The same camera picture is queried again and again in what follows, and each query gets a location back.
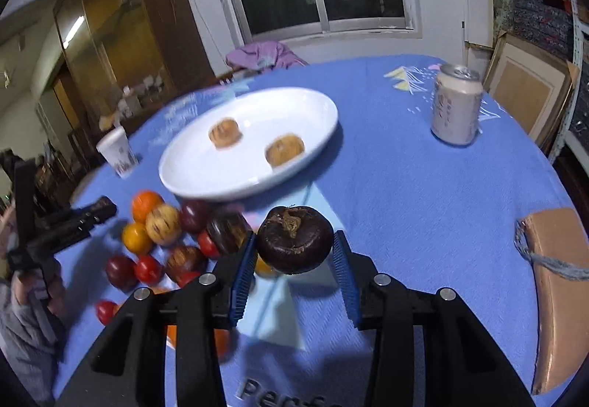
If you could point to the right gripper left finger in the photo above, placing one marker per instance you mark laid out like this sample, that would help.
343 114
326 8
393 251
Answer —
126 364

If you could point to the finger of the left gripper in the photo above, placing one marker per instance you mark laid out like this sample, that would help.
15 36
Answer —
96 213
60 238

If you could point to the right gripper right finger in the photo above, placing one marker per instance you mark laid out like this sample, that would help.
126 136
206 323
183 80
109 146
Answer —
428 346

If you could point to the large orange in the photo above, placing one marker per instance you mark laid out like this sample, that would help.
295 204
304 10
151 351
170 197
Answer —
143 203

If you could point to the yellow orange tomato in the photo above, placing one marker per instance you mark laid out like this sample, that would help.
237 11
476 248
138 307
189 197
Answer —
136 239

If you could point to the dark red plum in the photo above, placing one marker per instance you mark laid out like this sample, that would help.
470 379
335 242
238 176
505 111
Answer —
120 271
194 215

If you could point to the striped yellow apple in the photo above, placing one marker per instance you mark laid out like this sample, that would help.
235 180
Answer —
163 225

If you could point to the red cherry tomato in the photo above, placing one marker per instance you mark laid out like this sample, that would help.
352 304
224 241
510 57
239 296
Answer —
207 246

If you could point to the dark brown mangosteen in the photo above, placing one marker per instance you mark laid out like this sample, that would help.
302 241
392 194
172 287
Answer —
294 240

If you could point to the left hand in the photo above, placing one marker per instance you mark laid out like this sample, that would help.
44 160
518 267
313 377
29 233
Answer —
29 285

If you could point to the white paper cup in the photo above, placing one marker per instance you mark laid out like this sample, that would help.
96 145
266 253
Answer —
116 150

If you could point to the dark striped fruit lower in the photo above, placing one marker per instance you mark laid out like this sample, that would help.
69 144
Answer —
185 258

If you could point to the dark striped fruit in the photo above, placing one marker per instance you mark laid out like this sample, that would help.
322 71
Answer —
228 230
185 258

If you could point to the white oval plate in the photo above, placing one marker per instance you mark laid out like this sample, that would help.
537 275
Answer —
191 167

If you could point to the tan bumpy fruit left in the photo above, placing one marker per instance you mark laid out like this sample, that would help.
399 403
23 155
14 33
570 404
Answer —
225 133

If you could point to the tan bumpy fruit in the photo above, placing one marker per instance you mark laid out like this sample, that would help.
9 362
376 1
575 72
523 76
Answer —
284 149
225 133

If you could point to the blue patterned tablecloth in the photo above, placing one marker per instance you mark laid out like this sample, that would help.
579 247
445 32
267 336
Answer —
428 214

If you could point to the brown leather pouch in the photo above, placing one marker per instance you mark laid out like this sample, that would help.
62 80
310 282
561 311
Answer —
556 246

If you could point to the wooden chair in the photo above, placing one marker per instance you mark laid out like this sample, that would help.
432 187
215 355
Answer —
235 75

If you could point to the wooden cabinet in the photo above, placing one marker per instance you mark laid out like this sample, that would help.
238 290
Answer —
110 45

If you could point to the tan bumpy fruit right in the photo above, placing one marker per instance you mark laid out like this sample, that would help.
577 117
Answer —
284 149

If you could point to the purple cloth on chair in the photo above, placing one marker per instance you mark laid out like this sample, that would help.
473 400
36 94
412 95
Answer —
264 56

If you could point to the white beverage can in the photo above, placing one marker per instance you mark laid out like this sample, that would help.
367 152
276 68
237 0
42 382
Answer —
458 94

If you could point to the shelf with fabric boxes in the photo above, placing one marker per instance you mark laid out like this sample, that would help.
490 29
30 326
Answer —
552 25

